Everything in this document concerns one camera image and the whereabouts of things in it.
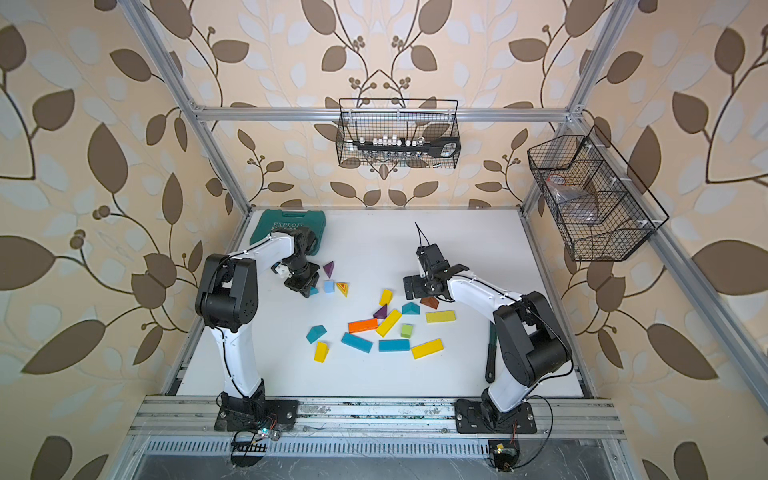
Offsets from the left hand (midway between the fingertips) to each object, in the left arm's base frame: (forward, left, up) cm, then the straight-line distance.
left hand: (317, 284), depth 97 cm
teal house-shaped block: (-8, -30, 0) cm, 32 cm away
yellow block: (-10, -40, -1) cm, 41 cm away
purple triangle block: (+7, -3, 0) cm, 8 cm away
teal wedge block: (-16, -2, -1) cm, 16 cm away
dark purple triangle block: (-9, -21, -1) cm, 23 cm away
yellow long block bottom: (-20, -35, -2) cm, 40 cm away
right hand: (-2, -34, +3) cm, 34 cm away
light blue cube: (+1, -3, -3) cm, 5 cm away
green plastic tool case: (+28, +15, +2) cm, 31 cm away
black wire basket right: (+2, -77, +32) cm, 83 cm away
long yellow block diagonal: (-13, -24, -2) cm, 27 cm away
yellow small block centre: (-3, -23, -2) cm, 23 cm away
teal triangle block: (-3, +1, +1) cm, 3 cm away
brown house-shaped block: (-5, -37, 0) cm, 37 cm away
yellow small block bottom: (-21, -4, -1) cm, 22 cm away
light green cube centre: (-15, -29, -2) cm, 32 cm away
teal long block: (-18, -14, -2) cm, 23 cm away
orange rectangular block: (-13, -16, -1) cm, 20 cm away
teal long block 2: (-19, -23, -2) cm, 30 cm away
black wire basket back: (+40, -30, +31) cm, 59 cm away
